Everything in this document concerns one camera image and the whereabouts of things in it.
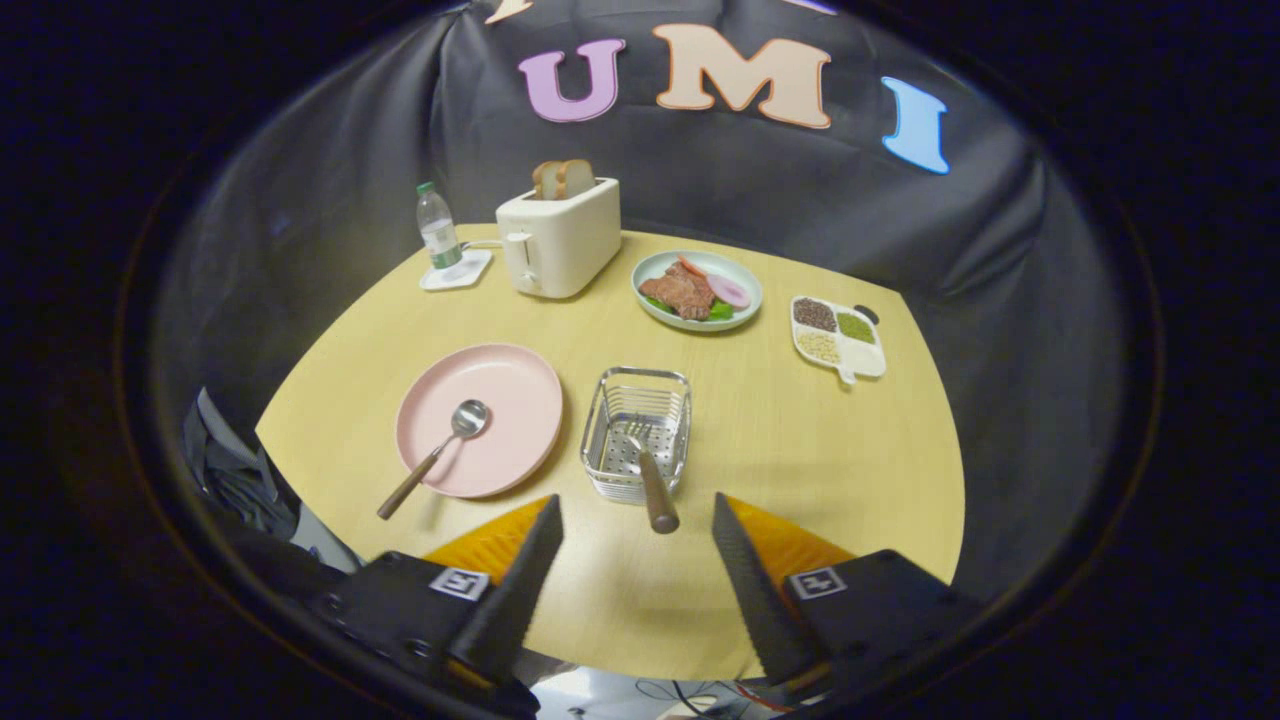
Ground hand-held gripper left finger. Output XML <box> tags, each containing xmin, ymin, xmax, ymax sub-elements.
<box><xmin>305</xmin><ymin>494</ymin><xmax>566</xmax><ymax>717</ymax></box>

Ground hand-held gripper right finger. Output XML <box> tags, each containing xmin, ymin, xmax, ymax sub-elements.
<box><xmin>711</xmin><ymin>491</ymin><xmax>987</xmax><ymax>693</ymax></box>

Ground metal fork wooden handle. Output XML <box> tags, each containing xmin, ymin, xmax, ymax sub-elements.
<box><xmin>622</xmin><ymin>420</ymin><xmax>682</xmax><ymax>535</ymax></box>

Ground metal spoon wooden handle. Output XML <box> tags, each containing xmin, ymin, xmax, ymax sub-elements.
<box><xmin>377</xmin><ymin>399</ymin><xmax>491</xmax><ymax>521</ymax></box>

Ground pink plate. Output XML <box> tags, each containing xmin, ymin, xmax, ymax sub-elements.
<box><xmin>396</xmin><ymin>344</ymin><xmax>564</xmax><ymax>500</ymax></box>

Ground white divided dish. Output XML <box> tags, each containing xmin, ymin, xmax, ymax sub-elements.
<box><xmin>790</xmin><ymin>295</ymin><xmax>888</xmax><ymax>386</ymax></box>

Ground green lettuce leaf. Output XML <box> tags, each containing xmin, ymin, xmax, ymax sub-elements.
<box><xmin>645</xmin><ymin>296</ymin><xmax>736</xmax><ymax>323</ymax></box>

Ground brown meat slices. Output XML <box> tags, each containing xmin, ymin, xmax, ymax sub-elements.
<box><xmin>640</xmin><ymin>268</ymin><xmax>713</xmax><ymax>321</ymax></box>

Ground pale green plate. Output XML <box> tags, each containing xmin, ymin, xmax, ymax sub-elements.
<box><xmin>631</xmin><ymin>250</ymin><xmax>764</xmax><ymax>333</ymax></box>

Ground white square coaster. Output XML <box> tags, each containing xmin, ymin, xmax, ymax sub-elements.
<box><xmin>419</xmin><ymin>249</ymin><xmax>494</xmax><ymax>292</ymax></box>

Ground white toaster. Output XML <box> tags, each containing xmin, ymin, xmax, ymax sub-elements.
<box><xmin>496</xmin><ymin>177</ymin><xmax>622</xmax><ymax>300</ymax></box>

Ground clear plastic water bottle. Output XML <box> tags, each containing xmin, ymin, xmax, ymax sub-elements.
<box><xmin>416</xmin><ymin>181</ymin><xmax>463</xmax><ymax>271</ymax></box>

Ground black backdrop cloth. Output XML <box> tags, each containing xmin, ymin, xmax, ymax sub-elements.
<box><xmin>150</xmin><ymin>0</ymin><xmax>1161</xmax><ymax>601</ymax></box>

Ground metal wire basket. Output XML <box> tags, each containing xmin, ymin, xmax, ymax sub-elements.
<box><xmin>581</xmin><ymin>367</ymin><xmax>693</xmax><ymax>505</ymax></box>

